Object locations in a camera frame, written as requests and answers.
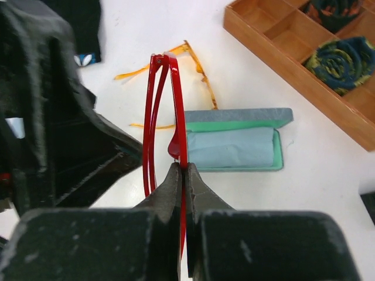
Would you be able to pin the light blue cloth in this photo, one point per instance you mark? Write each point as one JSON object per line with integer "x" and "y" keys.
{"x": 241, "y": 148}

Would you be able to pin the grey-blue glasses case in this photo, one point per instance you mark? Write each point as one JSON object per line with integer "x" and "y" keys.
{"x": 233, "y": 119}

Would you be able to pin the red sunglasses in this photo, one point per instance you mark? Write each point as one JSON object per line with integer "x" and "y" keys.
{"x": 175, "y": 117}

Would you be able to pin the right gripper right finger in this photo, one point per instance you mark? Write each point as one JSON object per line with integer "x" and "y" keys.
{"x": 227, "y": 244}

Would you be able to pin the black folded t-shirt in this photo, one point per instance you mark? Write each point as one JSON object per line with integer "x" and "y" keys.
{"x": 84, "y": 18}

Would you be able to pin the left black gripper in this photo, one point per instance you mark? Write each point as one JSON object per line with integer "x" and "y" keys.
{"x": 52, "y": 154}

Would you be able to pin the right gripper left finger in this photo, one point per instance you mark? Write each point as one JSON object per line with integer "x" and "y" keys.
{"x": 140, "y": 243}

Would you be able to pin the orange sunglasses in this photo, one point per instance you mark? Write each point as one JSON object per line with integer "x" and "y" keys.
{"x": 195, "y": 83}

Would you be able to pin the black glasses case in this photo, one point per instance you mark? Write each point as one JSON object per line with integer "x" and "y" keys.
{"x": 368, "y": 200}

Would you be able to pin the orange wooden divider tray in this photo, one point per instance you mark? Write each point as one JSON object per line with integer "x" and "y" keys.
{"x": 284, "y": 37}

